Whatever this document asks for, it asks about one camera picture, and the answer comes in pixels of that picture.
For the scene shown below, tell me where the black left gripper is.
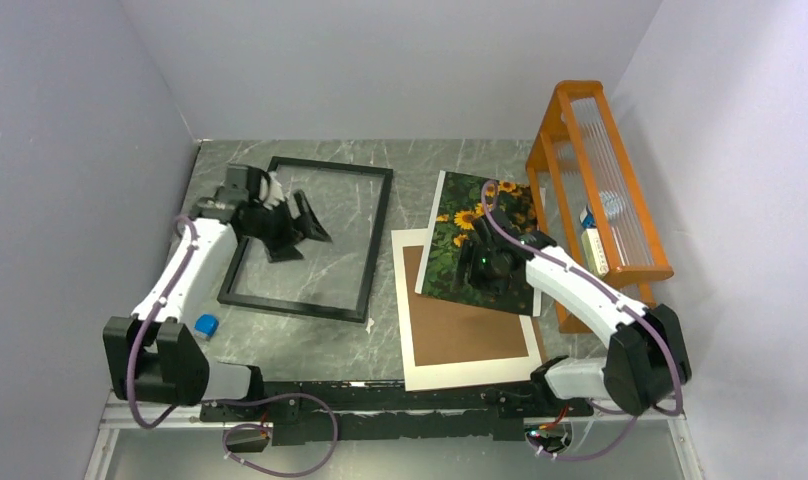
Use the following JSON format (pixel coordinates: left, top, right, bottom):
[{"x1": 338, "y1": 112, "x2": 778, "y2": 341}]
[{"x1": 244, "y1": 189, "x2": 329, "y2": 263}]

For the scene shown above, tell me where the aluminium table rail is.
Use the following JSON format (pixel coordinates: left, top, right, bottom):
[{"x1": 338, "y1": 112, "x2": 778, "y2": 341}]
[{"x1": 82, "y1": 382, "x2": 703, "y2": 480}]

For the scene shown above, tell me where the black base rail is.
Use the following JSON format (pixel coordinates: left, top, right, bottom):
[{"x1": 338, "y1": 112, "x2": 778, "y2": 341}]
[{"x1": 200, "y1": 380, "x2": 593, "y2": 446}]

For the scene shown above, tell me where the brown backing board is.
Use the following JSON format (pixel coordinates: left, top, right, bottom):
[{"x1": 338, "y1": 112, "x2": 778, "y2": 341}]
[{"x1": 400, "y1": 246, "x2": 541, "y2": 367}]

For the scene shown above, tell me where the blue small object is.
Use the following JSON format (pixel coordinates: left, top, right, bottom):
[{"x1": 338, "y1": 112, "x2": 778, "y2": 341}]
[{"x1": 192, "y1": 314, "x2": 220, "y2": 341}]

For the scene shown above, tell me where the white mat backing board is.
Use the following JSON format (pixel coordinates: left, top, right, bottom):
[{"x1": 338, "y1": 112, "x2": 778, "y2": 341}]
[{"x1": 391, "y1": 229, "x2": 547, "y2": 391}]

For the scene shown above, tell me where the clear acrylic sheet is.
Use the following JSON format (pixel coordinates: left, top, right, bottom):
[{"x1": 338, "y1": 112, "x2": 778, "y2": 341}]
[{"x1": 234, "y1": 165, "x2": 385, "y2": 313}]

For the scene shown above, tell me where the black picture frame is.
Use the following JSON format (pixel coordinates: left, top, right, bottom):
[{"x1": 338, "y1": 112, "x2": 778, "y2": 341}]
[{"x1": 217, "y1": 156, "x2": 395, "y2": 325}]

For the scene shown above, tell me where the orange wooden shelf rack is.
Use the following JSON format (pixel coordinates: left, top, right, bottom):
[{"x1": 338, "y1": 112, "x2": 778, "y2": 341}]
[{"x1": 525, "y1": 80, "x2": 674, "y2": 305}]

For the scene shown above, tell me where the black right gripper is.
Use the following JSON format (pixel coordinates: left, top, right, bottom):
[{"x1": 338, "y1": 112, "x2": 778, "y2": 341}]
[{"x1": 451, "y1": 238, "x2": 510, "y2": 301}]

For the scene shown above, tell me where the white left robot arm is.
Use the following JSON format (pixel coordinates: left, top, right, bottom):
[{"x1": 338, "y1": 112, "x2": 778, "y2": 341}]
[{"x1": 102, "y1": 164, "x2": 331, "y2": 420}]

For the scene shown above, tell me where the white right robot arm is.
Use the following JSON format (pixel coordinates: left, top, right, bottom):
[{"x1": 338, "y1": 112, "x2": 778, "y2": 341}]
[{"x1": 455, "y1": 209, "x2": 691, "y2": 416}]

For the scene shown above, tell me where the sunflower photo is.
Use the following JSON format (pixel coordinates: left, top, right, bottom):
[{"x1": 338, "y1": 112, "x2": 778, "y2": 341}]
[{"x1": 415, "y1": 170, "x2": 543, "y2": 317}]

